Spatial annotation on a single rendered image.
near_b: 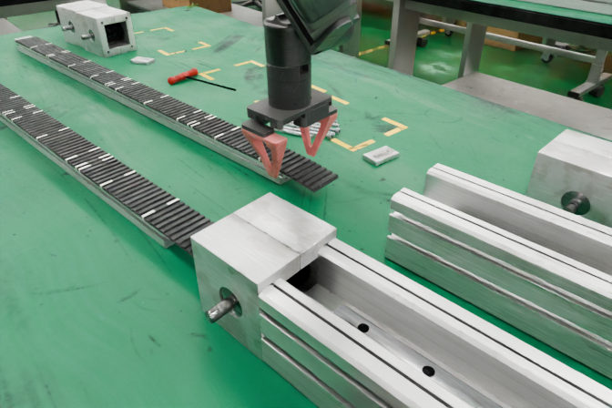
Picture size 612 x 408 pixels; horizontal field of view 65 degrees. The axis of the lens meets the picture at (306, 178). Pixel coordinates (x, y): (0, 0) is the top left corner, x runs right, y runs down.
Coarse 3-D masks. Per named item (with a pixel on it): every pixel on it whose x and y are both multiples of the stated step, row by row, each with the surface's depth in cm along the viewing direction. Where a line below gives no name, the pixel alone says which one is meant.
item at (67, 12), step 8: (88, 0) 131; (56, 8) 126; (64, 8) 123; (72, 8) 122; (80, 8) 122; (88, 8) 122; (96, 8) 124; (64, 16) 125; (72, 16) 122; (64, 24) 127; (72, 24) 124; (64, 32) 128; (72, 32) 126; (80, 32) 123; (72, 40) 127; (80, 40) 125
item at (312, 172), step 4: (312, 168) 66; (316, 168) 66; (320, 168) 66; (324, 168) 66; (304, 172) 65; (308, 172) 65; (312, 172) 66; (316, 172) 65; (320, 172) 65; (296, 176) 64; (300, 176) 64; (304, 176) 65; (308, 176) 64; (312, 176) 64; (316, 176) 65; (296, 180) 64; (300, 180) 63; (304, 180) 63; (308, 180) 64
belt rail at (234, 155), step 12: (24, 36) 123; (24, 48) 121; (48, 60) 113; (72, 72) 106; (96, 84) 100; (108, 96) 96; (120, 96) 94; (132, 108) 91; (144, 108) 89; (156, 120) 86; (168, 120) 84; (180, 132) 82; (192, 132) 80; (204, 144) 78; (216, 144) 77; (228, 156) 75; (240, 156) 73; (252, 168) 71; (264, 168) 70; (276, 180) 68
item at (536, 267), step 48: (432, 192) 56; (480, 192) 51; (432, 240) 49; (480, 240) 45; (528, 240) 44; (576, 240) 46; (480, 288) 47; (528, 288) 43; (576, 288) 40; (576, 336) 42
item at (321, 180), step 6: (324, 174) 65; (330, 174) 65; (336, 174) 65; (312, 180) 64; (318, 180) 64; (324, 180) 64; (330, 180) 64; (306, 186) 63; (312, 186) 63; (318, 186) 63; (324, 186) 64
